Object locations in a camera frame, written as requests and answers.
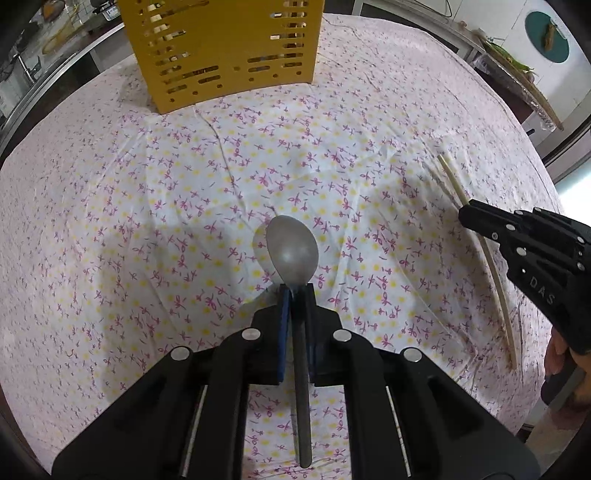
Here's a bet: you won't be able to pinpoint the person's right hand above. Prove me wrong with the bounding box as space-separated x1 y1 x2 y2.
544 329 591 409

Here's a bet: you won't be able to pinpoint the wooden chopstick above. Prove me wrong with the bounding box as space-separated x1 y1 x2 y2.
442 154 518 369
437 156 515 370

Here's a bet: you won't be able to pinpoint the yellow slotted utensil holder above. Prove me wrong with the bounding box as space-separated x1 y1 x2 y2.
119 0 324 114

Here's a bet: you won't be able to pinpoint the stainless steel counter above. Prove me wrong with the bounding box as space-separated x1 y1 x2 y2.
0 21 126 160

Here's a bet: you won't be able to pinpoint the green vegetables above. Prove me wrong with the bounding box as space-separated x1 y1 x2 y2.
484 38 535 73

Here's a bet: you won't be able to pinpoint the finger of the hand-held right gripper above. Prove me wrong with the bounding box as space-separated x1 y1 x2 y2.
458 199 536 266
531 208 591 264

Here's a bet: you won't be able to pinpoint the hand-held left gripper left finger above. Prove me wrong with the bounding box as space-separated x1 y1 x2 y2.
52 284 293 480

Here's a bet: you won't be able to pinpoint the teal round board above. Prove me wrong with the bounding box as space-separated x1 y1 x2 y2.
525 11 570 64

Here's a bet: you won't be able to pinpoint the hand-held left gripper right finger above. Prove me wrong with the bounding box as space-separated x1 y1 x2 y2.
302 283 541 480

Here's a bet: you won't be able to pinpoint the metal faucet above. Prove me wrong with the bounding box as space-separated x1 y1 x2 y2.
11 50 43 88

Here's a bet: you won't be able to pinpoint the metal spoon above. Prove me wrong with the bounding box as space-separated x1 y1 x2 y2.
266 215 319 469

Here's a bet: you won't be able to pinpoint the pink floral tablecloth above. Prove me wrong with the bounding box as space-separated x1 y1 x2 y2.
0 13 570 480

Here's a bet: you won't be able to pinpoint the woven tray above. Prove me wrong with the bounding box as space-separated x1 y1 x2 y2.
479 37 565 133

